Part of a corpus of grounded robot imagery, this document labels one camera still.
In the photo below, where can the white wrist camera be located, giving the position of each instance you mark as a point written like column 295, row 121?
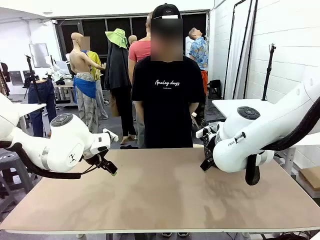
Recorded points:
column 111, row 135
column 203, row 132

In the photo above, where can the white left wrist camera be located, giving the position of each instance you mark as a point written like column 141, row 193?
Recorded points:
column 111, row 135

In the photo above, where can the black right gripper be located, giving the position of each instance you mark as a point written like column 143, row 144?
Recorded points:
column 210, row 146

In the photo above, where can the person's shoe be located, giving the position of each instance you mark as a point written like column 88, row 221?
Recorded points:
column 183, row 234
column 166, row 234

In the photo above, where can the person's right shoe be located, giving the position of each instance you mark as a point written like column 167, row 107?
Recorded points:
column 166, row 234

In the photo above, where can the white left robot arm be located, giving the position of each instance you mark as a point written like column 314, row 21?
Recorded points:
column 65, row 140

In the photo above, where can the person's left forearm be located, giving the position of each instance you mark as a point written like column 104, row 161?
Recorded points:
column 194, row 107

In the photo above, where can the brown cardboard box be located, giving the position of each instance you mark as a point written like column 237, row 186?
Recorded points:
column 311, row 177

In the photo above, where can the bald mannequin head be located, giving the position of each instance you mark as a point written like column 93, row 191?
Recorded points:
column 132, row 40

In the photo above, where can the mannequin in blue jeans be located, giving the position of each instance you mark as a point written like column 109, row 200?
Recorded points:
column 45, row 97

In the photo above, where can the tall black tripod stand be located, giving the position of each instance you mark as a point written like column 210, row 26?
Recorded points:
column 268, row 72

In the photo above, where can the grey wall board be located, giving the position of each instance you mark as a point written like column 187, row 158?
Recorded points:
column 38, row 55

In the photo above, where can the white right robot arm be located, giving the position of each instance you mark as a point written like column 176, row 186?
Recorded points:
column 250, row 135

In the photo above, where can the white head-mounted camera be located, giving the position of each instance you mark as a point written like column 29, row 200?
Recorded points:
column 170, row 17

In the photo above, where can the mannequin in floral shirt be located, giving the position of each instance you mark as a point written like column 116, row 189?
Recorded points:
column 200, row 52

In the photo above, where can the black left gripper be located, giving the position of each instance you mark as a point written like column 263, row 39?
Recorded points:
column 92, row 158

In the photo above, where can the mannequin in black coat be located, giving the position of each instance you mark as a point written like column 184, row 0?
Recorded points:
column 117, row 67

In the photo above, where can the bare mannequin with blue cloth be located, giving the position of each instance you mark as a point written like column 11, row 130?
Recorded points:
column 78, row 62

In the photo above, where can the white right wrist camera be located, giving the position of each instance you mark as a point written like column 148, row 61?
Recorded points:
column 203, row 132

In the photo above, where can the black tripod with small head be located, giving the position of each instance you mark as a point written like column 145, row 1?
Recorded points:
column 32, row 75

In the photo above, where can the person in black t-shirt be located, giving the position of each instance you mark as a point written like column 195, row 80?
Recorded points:
column 167, row 110

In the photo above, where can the grey plastic stool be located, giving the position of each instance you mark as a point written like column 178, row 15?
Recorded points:
column 7, row 160

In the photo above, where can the black baseball cap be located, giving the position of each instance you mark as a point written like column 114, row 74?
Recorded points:
column 166, row 10

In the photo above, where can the mannequin in pink top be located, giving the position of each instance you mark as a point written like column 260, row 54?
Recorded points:
column 140, row 50

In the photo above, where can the small white side table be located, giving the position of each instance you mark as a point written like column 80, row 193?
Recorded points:
column 27, row 108

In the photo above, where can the person's left shoe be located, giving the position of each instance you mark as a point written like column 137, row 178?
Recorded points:
column 183, row 234

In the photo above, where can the black step stool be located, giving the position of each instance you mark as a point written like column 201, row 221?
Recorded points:
column 215, row 88

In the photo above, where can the black lighting stand pole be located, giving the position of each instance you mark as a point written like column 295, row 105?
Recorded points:
column 230, row 50
column 246, row 37

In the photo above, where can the green bucket hat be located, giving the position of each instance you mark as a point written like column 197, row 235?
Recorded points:
column 117, row 37

